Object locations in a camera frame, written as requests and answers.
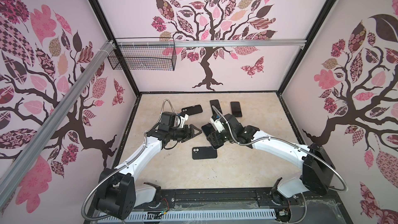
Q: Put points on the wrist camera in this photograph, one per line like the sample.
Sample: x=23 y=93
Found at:
x=182 y=118
x=216 y=124

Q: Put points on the aluminium rail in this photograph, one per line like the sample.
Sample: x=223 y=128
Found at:
x=19 y=168
x=212 y=43

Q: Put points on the black wire basket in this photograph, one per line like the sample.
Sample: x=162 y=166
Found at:
x=144 y=53

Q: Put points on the silver-edged black phone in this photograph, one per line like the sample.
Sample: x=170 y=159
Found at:
x=216 y=104

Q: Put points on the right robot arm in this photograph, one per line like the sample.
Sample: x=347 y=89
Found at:
x=316 y=167

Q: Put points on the dark phone screen up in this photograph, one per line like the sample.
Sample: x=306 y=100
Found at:
x=208 y=129

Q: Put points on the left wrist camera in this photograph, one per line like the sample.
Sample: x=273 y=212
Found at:
x=182 y=118

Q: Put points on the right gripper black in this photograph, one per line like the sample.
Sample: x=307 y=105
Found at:
x=214 y=137

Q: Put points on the left aluminium rail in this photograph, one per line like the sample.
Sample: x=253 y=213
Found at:
x=19 y=168

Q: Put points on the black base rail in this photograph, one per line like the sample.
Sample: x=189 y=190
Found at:
x=308 y=208

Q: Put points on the white slotted cable duct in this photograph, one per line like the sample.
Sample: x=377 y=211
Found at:
x=201 y=215

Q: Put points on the back aluminium rail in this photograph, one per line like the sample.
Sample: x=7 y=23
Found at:
x=212 y=43

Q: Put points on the large black phone case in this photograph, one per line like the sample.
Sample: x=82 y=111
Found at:
x=204 y=152

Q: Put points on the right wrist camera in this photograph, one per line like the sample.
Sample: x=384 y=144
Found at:
x=216 y=124

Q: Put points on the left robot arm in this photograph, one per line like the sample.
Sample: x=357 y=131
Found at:
x=116 y=193

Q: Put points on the purple phone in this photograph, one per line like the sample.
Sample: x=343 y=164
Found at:
x=236 y=109

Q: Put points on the small black phone case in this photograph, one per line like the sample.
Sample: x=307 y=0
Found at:
x=192 y=110

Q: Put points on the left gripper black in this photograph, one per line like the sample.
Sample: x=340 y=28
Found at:
x=187 y=135

